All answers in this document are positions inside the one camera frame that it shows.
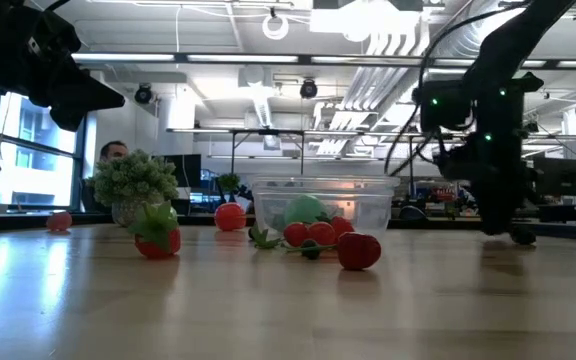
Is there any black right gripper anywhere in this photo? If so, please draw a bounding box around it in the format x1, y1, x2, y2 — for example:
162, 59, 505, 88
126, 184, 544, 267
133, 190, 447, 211
436, 130, 538, 247

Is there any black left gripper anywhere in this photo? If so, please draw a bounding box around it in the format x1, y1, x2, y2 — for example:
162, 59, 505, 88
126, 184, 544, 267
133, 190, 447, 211
0, 0, 126, 132

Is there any small pink-red toy fruit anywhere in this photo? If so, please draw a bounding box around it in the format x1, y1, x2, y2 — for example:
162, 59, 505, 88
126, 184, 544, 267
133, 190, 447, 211
46, 210, 74, 233

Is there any clear plastic tupperware container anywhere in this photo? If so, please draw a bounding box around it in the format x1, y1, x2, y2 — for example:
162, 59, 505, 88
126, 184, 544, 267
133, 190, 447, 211
250, 174, 401, 242

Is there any leafless red toy strawberry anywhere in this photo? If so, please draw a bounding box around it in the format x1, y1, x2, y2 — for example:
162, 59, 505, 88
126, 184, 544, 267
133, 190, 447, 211
336, 231, 383, 272

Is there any red toy strawberry with leaves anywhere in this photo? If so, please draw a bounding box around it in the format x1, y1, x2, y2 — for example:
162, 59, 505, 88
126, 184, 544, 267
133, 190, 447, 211
127, 200, 183, 261

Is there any small red toy tomato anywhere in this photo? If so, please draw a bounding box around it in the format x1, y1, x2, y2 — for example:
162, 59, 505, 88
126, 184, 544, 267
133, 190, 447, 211
330, 215, 356, 240
282, 222, 310, 248
307, 221, 338, 247

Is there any dark toy blueberry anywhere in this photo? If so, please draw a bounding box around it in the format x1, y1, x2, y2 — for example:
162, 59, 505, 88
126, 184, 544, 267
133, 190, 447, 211
300, 239, 322, 261

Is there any green toy leaf cap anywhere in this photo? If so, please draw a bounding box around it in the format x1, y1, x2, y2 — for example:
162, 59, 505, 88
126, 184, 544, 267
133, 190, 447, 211
248, 225, 284, 251

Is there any black ceiling spotlight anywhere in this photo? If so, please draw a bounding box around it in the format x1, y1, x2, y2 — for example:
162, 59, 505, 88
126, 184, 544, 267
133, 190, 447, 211
134, 83, 155, 105
299, 78, 319, 100

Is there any long ceiling light strip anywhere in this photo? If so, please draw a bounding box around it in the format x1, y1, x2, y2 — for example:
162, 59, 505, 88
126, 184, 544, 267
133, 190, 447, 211
70, 52, 576, 70

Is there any black computer monitor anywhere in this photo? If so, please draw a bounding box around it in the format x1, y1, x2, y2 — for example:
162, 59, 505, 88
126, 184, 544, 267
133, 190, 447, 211
532, 157, 576, 199
162, 153, 203, 201

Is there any large office window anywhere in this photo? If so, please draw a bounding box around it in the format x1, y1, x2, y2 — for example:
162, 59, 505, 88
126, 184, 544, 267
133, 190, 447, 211
0, 87, 87, 211

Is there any green grape bunch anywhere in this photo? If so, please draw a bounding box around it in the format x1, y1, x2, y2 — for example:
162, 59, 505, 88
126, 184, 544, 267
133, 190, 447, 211
85, 148, 180, 228

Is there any small background green plant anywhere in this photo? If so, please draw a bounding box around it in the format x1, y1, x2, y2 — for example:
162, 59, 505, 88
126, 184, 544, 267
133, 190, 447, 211
216, 172, 243, 204

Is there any black metal background rig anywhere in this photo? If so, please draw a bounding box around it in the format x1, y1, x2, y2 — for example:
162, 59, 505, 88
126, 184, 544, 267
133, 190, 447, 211
230, 128, 305, 176

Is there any white ceiling light panel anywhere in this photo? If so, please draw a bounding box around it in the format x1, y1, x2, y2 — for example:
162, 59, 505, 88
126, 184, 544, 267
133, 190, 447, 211
310, 7, 422, 36

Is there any white coiled ceiling cable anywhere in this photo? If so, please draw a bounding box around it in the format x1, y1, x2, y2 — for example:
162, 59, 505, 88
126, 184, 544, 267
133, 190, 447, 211
261, 13, 291, 42

